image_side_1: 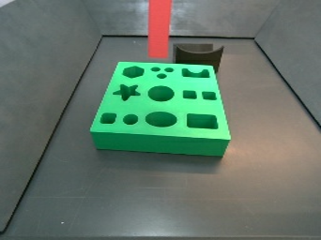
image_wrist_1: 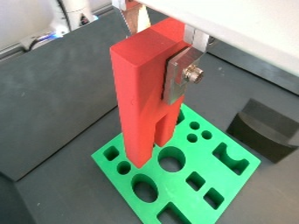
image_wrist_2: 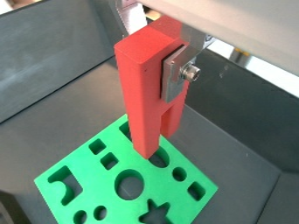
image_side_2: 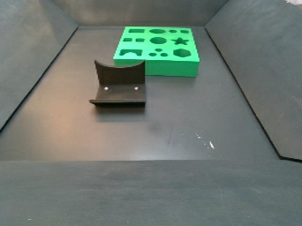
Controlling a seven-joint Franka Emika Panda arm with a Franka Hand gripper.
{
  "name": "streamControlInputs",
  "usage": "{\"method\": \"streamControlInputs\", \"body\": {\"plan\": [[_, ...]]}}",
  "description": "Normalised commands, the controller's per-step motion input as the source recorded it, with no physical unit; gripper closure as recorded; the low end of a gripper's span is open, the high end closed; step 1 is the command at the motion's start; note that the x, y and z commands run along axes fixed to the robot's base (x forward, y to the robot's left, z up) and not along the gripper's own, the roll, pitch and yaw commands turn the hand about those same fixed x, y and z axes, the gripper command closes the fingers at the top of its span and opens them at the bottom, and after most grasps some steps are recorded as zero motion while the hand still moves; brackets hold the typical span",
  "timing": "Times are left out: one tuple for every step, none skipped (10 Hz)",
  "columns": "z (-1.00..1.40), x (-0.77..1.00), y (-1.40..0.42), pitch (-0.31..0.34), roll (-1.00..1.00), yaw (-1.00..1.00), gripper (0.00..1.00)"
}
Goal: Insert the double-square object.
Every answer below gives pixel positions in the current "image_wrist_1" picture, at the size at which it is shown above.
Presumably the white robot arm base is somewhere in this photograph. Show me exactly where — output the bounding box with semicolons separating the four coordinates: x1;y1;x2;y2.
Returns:
20;0;98;52

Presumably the green shape-sorter block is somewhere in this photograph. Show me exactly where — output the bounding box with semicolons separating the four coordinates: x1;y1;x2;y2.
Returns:
92;105;261;224

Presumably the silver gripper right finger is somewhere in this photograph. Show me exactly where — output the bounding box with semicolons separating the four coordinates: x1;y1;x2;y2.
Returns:
163;25;211;105

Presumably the black curved holder stand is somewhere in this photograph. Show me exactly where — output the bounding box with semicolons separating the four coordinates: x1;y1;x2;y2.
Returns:
227;99;299;164

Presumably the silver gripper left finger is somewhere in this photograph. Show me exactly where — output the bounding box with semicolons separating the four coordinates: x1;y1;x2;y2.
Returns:
111;0;151;37

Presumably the red double-square peg object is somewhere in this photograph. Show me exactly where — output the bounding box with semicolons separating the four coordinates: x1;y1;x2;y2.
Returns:
110;17;187;167

